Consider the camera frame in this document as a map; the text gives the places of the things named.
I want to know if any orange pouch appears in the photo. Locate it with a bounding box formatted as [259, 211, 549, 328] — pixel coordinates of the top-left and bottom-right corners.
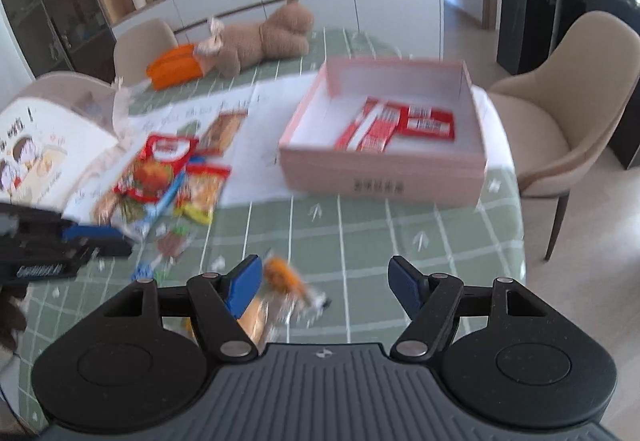
[146, 43, 212, 91]

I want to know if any black water dispenser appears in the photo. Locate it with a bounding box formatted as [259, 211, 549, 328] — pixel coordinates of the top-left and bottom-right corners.
[496, 0, 562, 77]

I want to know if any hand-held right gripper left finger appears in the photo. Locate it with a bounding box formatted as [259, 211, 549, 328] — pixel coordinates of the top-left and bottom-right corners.
[104, 254, 264, 364]

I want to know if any white paper sheet with drawing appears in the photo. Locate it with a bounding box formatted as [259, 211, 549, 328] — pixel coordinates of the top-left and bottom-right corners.
[64, 80, 327, 224]

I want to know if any brown plush rabbit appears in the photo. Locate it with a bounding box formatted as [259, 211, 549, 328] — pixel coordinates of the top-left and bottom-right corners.
[194, 0, 316, 80]

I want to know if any beige dining chair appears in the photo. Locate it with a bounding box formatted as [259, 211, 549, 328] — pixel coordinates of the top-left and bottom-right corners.
[113, 18, 180, 85]
[487, 11, 640, 263]
[32, 71, 117, 122]

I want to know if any pink cardboard box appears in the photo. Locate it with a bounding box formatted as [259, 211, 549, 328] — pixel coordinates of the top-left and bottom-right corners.
[277, 57, 489, 208]

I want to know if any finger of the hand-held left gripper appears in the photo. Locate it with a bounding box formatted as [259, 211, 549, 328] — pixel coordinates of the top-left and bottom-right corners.
[27, 216, 124, 243]
[35, 240, 134, 268]

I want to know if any clear bread snack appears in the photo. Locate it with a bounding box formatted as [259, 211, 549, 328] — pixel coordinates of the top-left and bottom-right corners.
[237, 250, 332, 348]

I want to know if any green checked tablecloth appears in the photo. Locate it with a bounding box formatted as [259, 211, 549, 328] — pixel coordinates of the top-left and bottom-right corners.
[0, 26, 527, 422]

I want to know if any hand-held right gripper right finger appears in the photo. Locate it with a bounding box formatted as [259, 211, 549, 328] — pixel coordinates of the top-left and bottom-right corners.
[388, 255, 551, 365]

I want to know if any dark glass door cabinet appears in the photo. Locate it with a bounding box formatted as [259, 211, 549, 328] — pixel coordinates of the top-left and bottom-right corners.
[0, 0, 119, 82]

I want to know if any white cartoon printed box lid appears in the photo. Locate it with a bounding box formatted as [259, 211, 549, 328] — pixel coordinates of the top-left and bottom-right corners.
[0, 96, 122, 212]

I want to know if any red white snack packet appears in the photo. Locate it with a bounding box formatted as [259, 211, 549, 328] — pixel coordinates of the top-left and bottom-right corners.
[359, 103, 407, 153]
[399, 104, 456, 141]
[333, 96, 382, 151]

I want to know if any red chicken print snack packet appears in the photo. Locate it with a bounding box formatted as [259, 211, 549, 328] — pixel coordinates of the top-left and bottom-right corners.
[113, 133, 201, 204]

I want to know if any person's left hand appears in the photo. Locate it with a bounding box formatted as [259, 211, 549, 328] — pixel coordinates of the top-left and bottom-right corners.
[0, 283, 29, 355]

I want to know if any pile of assorted snack packets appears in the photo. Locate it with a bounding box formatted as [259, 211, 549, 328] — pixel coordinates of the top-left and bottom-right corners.
[92, 131, 234, 283]

